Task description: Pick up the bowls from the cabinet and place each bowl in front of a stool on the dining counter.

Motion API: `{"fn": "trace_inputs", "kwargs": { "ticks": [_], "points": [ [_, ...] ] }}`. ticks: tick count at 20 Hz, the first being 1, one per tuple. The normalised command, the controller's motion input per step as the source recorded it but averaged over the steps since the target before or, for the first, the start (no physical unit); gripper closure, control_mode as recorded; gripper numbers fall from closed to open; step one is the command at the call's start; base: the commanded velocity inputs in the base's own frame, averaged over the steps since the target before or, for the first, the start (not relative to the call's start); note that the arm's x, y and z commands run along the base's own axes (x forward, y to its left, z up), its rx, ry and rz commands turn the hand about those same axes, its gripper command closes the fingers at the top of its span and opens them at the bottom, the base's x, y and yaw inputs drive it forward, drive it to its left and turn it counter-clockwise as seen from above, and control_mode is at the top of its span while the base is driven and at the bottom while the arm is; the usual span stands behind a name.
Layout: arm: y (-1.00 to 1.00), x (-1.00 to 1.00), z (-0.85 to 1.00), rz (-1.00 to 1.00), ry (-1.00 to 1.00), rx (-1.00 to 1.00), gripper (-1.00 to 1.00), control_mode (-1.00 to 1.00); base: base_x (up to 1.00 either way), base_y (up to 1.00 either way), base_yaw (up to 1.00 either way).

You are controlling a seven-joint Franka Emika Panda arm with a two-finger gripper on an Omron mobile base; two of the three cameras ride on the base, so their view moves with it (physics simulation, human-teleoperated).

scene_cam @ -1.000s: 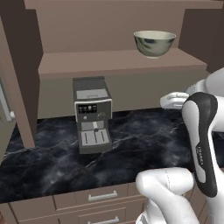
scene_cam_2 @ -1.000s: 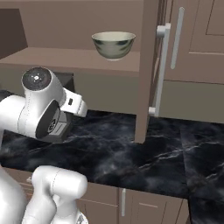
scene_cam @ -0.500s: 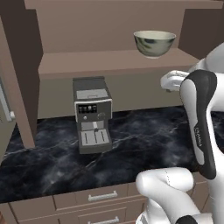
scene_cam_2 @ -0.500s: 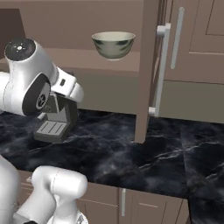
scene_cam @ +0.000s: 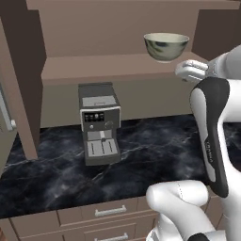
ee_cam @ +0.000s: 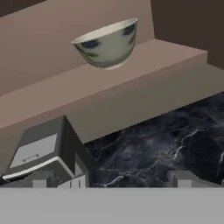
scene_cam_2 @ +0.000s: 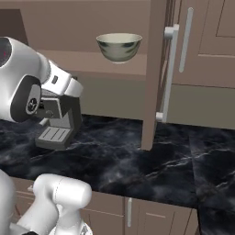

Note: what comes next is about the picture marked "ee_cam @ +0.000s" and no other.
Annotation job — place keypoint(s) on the white bowl with blue pattern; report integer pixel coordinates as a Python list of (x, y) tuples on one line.
[(106, 46)]

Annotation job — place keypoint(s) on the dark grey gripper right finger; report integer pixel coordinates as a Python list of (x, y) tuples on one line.
[(180, 176)]

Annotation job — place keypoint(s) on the brown open cabinet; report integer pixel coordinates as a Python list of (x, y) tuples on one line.
[(43, 96)]

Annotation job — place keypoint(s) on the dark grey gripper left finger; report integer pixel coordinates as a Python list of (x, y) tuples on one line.
[(39, 177)]

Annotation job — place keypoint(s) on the grey small kitchen appliance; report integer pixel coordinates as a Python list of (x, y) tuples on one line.
[(49, 145)]

